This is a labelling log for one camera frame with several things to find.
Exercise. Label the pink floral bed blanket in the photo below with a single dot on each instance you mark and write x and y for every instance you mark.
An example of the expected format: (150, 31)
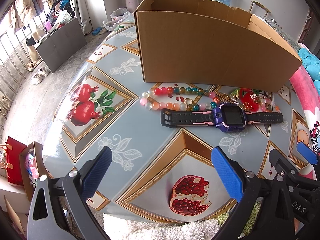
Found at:
(309, 100)

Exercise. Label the white plastic bag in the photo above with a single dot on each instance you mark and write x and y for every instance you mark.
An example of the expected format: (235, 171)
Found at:
(117, 17)

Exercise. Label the silver sequin pillow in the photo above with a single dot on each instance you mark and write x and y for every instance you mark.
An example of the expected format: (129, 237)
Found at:
(272, 23)

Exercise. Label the red gift bag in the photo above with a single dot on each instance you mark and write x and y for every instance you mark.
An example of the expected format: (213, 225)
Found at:
(14, 173)

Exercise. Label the brown cardboard box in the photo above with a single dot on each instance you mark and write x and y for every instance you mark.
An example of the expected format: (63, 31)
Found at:
(208, 42)

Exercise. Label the white shoes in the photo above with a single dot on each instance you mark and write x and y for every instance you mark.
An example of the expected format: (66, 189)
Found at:
(39, 75)

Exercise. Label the fruit print tablecloth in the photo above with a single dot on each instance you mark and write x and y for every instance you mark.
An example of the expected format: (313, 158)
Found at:
(158, 173)

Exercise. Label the brown paper bag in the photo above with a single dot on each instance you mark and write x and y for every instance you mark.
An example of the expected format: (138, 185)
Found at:
(32, 167)

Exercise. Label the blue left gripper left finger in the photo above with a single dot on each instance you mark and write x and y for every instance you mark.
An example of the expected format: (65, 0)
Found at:
(93, 172)

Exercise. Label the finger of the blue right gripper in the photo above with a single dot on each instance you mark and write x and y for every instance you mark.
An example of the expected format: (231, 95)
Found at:
(281, 164)
(307, 153)

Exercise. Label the purple kids smartwatch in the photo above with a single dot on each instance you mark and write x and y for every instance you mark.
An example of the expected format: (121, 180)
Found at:
(226, 117)

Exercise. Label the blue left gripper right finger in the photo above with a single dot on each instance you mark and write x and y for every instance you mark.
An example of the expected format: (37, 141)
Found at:
(227, 173)

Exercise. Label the gold abacus charm earring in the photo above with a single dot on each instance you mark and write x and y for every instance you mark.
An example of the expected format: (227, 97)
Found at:
(235, 101)

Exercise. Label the blue stuffed toy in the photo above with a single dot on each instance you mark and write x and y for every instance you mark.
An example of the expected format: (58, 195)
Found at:
(311, 65)

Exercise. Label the wooden chair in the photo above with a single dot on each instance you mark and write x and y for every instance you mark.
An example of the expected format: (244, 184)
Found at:
(256, 6)

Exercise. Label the grey cabinet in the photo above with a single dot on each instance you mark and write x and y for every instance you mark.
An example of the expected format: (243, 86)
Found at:
(61, 44)

